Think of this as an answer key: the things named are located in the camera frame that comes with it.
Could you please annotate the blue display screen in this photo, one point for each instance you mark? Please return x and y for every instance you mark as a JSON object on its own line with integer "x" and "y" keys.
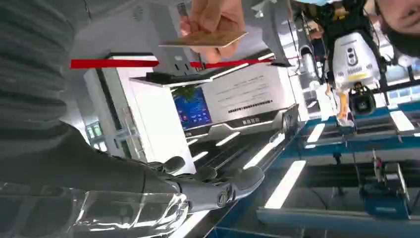
{"x": 193, "y": 110}

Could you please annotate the black round camera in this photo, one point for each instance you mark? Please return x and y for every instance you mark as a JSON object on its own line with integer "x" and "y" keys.
{"x": 362, "y": 101}

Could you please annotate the blue machine box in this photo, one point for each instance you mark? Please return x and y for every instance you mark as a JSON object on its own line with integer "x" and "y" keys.
{"x": 387, "y": 197}

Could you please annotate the person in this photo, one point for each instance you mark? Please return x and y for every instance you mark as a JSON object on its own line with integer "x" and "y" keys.
{"x": 402, "y": 19}

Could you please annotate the white robot head unit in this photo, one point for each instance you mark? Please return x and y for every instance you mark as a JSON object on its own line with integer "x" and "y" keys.
{"x": 356, "y": 62}

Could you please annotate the person's hand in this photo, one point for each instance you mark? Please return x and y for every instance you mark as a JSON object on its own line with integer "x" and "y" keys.
{"x": 216, "y": 14}

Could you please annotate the white printed sign panel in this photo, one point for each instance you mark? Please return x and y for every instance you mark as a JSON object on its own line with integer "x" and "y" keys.
{"x": 249, "y": 92}

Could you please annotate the white kiosk cabinet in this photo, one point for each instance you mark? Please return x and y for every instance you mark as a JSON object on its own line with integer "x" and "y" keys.
{"x": 154, "y": 124}

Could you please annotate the ribbed grey right arm sleeve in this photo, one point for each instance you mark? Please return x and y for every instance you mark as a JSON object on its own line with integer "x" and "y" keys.
{"x": 32, "y": 65}

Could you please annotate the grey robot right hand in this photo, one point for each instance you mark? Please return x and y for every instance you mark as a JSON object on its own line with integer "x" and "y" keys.
{"x": 98, "y": 174}

